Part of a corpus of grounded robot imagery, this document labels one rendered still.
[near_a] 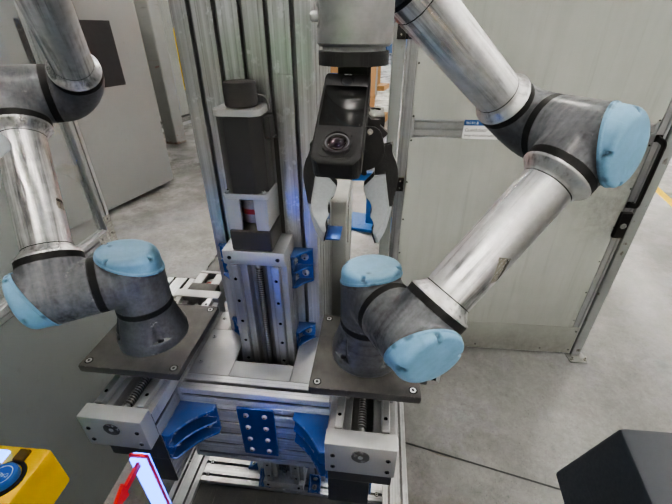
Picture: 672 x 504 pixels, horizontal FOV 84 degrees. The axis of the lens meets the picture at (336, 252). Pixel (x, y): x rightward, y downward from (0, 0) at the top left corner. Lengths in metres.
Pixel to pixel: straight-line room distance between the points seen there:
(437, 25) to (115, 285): 0.71
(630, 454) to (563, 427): 1.71
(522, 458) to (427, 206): 1.22
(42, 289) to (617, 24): 1.94
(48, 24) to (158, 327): 0.57
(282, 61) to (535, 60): 1.24
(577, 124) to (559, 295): 1.72
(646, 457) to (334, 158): 0.46
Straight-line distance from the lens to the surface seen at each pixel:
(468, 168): 1.83
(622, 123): 0.66
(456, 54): 0.63
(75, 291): 0.85
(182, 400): 1.00
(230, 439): 1.08
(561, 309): 2.40
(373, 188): 0.43
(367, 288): 0.67
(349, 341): 0.77
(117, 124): 4.54
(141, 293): 0.85
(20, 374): 1.45
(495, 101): 0.70
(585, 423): 2.34
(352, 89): 0.39
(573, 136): 0.67
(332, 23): 0.39
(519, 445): 2.11
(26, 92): 1.01
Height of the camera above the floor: 1.65
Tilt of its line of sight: 31 degrees down
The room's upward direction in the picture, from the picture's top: straight up
